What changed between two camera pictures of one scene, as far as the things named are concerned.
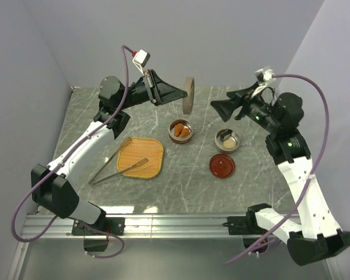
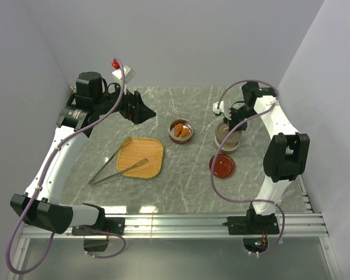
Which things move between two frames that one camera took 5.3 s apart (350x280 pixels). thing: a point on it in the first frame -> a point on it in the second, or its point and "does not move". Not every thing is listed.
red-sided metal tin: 180,131 does not move
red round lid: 222,165 does not move
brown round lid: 188,102 -> 222,129
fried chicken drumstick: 178,128 does not move
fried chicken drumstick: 185,133 does not move
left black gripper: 160,91 -> 143,112
